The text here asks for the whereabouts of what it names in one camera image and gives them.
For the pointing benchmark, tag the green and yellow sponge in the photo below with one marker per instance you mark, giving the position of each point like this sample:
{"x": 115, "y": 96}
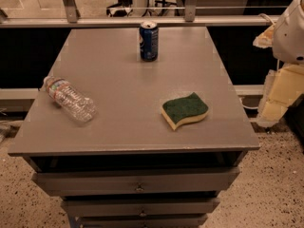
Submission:
{"x": 184, "y": 110}

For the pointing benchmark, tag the clear plastic water bottle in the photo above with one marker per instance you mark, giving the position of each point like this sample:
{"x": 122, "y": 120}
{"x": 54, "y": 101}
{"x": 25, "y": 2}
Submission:
{"x": 77, "y": 105}

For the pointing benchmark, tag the middle grey drawer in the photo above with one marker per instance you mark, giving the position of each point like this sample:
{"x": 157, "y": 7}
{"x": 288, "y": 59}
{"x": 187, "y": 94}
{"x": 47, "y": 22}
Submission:
{"x": 139, "y": 207}

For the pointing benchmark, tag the bottom grey drawer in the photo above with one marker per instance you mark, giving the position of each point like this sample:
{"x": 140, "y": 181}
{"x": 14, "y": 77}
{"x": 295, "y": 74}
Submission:
{"x": 158, "y": 221}

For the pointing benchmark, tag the grey drawer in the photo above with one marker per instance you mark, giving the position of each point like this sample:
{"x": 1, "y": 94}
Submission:
{"x": 139, "y": 207}
{"x": 158, "y": 221}
{"x": 136, "y": 181}

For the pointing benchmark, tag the top grey drawer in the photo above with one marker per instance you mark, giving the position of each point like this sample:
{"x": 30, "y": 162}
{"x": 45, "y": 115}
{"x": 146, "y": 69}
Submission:
{"x": 136, "y": 181}

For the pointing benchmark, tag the grey drawer cabinet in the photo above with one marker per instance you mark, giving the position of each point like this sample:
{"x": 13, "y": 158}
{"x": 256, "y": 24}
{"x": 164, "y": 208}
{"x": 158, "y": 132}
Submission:
{"x": 129, "y": 131}

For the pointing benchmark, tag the metal railing frame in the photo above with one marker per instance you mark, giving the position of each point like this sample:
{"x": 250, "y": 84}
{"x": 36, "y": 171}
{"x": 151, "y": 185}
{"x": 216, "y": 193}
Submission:
{"x": 90, "y": 14}

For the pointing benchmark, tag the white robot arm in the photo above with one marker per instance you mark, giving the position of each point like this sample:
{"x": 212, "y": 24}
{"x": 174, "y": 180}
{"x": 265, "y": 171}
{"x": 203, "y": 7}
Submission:
{"x": 288, "y": 37}

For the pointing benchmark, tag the blue soda can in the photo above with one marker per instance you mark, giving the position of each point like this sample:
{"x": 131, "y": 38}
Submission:
{"x": 149, "y": 40}

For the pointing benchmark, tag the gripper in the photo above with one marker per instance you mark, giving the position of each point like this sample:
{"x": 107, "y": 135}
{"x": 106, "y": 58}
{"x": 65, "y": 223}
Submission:
{"x": 290, "y": 38}

